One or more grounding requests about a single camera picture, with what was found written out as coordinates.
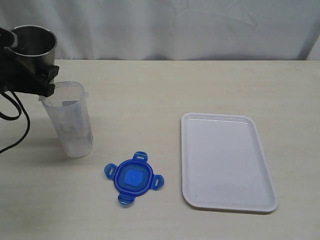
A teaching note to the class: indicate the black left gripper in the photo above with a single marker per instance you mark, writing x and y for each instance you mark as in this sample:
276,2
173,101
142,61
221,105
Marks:
13,73

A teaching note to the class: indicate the clear plastic tall container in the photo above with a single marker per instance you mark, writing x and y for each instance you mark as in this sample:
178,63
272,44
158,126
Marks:
68,112

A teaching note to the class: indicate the stainless steel cup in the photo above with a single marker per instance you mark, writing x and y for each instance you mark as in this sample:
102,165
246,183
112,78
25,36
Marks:
35,46

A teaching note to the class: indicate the blue container lid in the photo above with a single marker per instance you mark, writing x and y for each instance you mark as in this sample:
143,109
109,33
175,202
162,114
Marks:
133,178

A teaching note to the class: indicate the white background curtain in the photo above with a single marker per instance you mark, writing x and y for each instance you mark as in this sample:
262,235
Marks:
174,29

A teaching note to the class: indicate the white plastic tray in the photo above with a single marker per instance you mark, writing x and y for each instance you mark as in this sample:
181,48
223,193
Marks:
223,164

